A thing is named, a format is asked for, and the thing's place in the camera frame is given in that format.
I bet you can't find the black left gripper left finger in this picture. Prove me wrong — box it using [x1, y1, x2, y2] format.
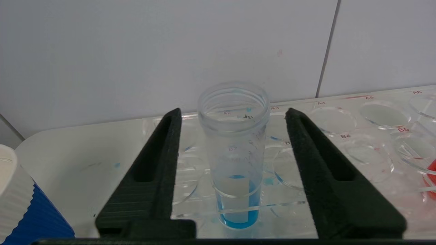
[95, 108, 197, 239]

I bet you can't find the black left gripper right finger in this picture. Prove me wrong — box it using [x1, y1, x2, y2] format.
[285, 108, 407, 239]

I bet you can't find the test tube with blue pigment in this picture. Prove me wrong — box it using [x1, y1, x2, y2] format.
[198, 81, 271, 229]

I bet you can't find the clear acrylic test tube rack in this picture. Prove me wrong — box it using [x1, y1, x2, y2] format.
[141, 85, 436, 239]

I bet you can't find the test tube with red pigment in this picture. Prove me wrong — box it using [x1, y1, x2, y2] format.
[422, 158, 436, 201]

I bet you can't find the white paper cup blue sleeve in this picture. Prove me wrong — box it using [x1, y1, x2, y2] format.
[0, 144, 75, 245]

